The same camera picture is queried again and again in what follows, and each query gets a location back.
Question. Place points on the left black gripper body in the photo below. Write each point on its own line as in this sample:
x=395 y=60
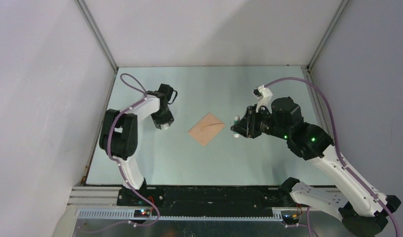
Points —
x=163 y=116

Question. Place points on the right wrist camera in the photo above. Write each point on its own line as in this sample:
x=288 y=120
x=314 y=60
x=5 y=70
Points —
x=263 y=95

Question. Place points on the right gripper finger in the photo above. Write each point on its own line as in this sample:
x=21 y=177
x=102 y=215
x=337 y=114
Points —
x=241 y=132
x=247 y=120

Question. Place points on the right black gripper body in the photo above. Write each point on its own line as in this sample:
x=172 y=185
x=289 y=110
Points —
x=264 y=123

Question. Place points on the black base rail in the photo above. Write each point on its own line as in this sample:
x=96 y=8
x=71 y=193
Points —
x=208 y=201

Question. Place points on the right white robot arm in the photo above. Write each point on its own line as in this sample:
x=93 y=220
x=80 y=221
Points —
x=362 y=209

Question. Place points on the tan paper envelope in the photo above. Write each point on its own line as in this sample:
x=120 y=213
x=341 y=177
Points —
x=206 y=129

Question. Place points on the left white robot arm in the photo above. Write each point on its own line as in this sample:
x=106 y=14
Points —
x=119 y=134

